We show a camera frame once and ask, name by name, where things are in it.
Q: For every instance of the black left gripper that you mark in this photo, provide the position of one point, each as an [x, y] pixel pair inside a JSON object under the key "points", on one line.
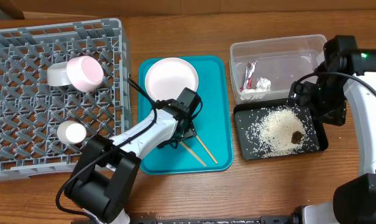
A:
{"points": [[184, 134]]}

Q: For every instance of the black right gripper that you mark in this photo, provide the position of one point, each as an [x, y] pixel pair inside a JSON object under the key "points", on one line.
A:
{"points": [[336, 116]]}

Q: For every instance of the wooden chopstick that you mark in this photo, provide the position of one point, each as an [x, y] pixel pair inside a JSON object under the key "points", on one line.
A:
{"points": [[193, 154], [206, 149]]}

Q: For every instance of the large white plate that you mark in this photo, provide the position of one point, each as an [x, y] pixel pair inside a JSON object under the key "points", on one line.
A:
{"points": [[168, 77]]}

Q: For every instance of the white napkin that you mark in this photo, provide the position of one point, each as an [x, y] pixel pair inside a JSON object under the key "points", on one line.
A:
{"points": [[258, 91]]}

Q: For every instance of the red foil sauce packet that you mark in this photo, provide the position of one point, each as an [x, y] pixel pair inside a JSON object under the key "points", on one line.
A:
{"points": [[249, 71]]}

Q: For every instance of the white paper cup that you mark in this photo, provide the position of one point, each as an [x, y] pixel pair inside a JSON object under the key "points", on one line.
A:
{"points": [[71, 132]]}

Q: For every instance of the grey bowl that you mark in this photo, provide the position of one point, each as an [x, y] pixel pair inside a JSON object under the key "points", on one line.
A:
{"points": [[57, 75]]}

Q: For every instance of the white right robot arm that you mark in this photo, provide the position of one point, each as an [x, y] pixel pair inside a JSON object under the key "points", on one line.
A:
{"points": [[346, 78]]}

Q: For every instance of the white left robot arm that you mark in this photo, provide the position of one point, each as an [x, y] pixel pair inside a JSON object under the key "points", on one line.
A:
{"points": [[102, 180]]}

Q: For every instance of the black food waste tray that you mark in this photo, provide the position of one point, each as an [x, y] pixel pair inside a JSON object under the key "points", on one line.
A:
{"points": [[277, 133]]}

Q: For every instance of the clear plastic waste bin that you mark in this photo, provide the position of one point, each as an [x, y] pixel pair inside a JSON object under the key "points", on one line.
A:
{"points": [[281, 60]]}

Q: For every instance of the teal plastic tray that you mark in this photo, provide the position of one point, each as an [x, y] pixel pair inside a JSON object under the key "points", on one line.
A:
{"points": [[213, 126]]}

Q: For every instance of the brown food scrap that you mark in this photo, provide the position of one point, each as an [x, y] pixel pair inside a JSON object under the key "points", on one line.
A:
{"points": [[297, 137]]}

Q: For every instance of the pile of white rice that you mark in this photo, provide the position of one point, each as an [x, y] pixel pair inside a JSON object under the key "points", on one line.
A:
{"points": [[277, 132]]}

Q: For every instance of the grey plastic dish rack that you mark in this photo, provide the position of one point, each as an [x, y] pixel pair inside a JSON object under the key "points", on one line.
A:
{"points": [[31, 110]]}

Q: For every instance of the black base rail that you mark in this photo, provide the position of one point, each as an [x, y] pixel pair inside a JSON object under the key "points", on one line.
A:
{"points": [[266, 219]]}

